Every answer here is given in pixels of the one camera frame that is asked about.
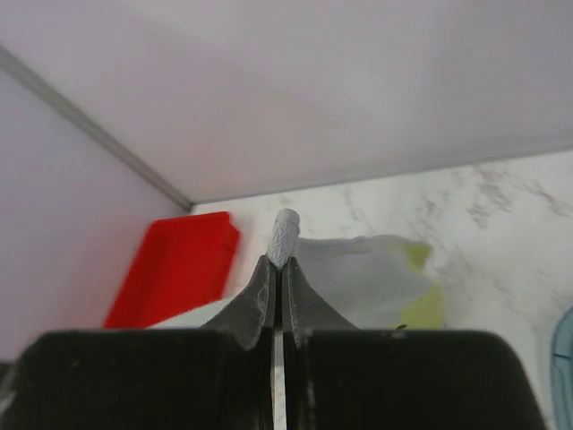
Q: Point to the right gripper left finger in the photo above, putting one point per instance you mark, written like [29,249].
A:
[248,320]

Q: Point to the red plastic bin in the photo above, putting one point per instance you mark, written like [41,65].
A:
[181,264]

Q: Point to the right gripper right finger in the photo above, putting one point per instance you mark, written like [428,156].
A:
[304,309]

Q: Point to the left aluminium frame post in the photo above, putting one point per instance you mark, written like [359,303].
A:
[71,113]

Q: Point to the grey frog towel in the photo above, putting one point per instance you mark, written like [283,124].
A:
[375,282]

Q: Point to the blue transparent plastic tub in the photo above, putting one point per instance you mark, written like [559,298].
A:
[561,372]

